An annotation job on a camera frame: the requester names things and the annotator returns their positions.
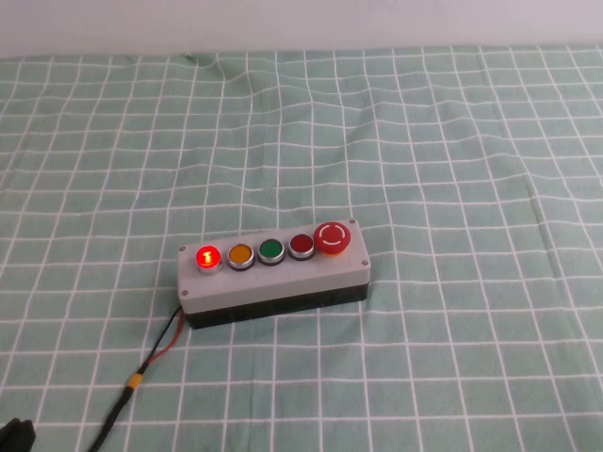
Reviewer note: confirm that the green push button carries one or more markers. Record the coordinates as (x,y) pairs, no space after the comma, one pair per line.
(271,248)

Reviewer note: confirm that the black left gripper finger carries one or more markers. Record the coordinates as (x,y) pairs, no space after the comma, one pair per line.
(10,435)
(27,437)

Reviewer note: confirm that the grey black button box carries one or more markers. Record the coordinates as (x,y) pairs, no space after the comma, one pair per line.
(264,283)

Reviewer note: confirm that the dark red push button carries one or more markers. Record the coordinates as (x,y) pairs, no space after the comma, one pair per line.
(301,243)

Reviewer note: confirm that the green white checked tablecloth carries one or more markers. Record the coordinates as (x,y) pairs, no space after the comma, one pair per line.
(424,141)

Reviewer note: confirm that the red indicator lamp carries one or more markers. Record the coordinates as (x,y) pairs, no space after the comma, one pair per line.
(208,257)

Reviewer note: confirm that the red mushroom emergency stop button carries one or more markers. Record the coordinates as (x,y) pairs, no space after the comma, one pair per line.
(332,235)

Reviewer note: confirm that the yellow push button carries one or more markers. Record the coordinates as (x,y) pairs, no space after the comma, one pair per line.
(240,254)

